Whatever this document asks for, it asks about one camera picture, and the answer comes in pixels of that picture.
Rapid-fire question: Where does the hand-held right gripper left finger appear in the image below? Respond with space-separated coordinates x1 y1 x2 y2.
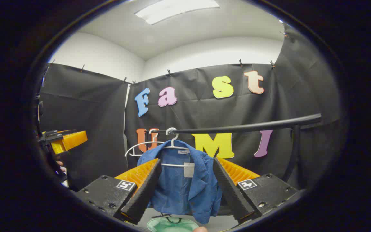
76 158 162 225

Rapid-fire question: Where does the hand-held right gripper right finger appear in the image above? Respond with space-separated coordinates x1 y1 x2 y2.
213 157 299 223

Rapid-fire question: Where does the blue jacket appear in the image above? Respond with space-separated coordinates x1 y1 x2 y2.
137 140 223 225

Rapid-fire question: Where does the green laundry hamper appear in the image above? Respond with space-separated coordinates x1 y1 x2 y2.
147 217 199 232

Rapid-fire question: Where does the white plastic hanger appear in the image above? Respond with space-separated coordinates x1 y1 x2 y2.
124 129 165 157
160 127 191 168

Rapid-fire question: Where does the black clothes rack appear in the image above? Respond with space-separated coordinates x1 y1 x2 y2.
147 113 322 182

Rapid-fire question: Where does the black backdrop cloth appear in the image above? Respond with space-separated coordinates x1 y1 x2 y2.
39 24 342 190

